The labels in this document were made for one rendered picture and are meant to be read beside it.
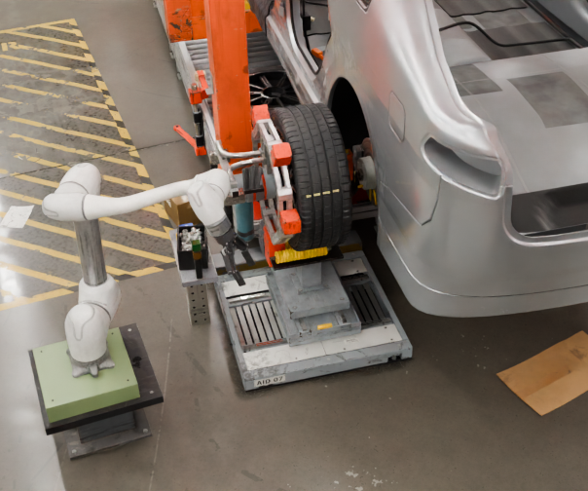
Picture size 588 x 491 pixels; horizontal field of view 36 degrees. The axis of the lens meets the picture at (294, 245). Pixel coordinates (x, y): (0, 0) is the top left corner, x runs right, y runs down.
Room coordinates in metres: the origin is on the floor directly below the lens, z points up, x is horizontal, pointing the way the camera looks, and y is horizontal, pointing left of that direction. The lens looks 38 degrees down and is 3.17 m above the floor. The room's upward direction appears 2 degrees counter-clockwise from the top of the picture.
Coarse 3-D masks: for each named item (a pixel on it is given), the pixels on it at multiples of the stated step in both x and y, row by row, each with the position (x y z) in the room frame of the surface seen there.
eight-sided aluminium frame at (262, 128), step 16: (256, 128) 3.62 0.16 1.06; (272, 128) 3.52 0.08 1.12; (256, 144) 3.71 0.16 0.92; (272, 144) 3.38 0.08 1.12; (288, 176) 3.28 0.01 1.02; (288, 192) 3.23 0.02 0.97; (272, 208) 3.59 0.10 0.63; (288, 208) 3.23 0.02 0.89; (272, 240) 3.38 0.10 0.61; (288, 240) 3.32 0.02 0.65
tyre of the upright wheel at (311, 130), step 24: (288, 120) 3.48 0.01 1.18; (312, 120) 3.48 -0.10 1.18; (312, 144) 3.36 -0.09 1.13; (336, 144) 3.36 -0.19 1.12; (312, 168) 3.27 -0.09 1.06; (336, 168) 3.29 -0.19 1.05; (312, 192) 3.22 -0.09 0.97; (336, 192) 3.23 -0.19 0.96; (312, 216) 3.20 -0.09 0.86; (336, 216) 3.22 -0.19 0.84; (312, 240) 3.23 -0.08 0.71; (336, 240) 3.26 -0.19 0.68
